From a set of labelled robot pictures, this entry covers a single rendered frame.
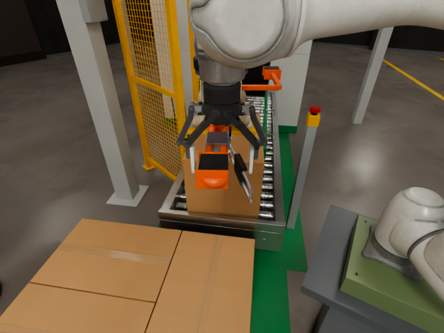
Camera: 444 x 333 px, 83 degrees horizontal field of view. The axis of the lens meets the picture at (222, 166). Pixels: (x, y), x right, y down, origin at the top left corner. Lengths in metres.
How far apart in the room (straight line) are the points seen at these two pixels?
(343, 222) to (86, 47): 1.83
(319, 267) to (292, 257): 0.97
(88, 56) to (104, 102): 0.32
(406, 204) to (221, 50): 0.80
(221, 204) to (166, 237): 0.34
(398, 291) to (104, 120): 1.99
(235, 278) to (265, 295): 0.62
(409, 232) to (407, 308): 0.24
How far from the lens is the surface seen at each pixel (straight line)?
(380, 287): 1.04
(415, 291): 1.09
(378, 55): 4.10
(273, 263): 2.00
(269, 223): 1.39
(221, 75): 0.47
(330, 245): 1.19
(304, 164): 1.83
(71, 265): 1.48
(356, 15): 0.39
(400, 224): 0.98
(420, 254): 0.95
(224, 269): 1.28
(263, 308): 1.82
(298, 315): 1.84
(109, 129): 2.18
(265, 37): 0.27
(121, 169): 2.35
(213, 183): 0.55
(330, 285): 1.08
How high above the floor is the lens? 1.61
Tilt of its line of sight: 34 degrees down
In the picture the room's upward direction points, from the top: straight up
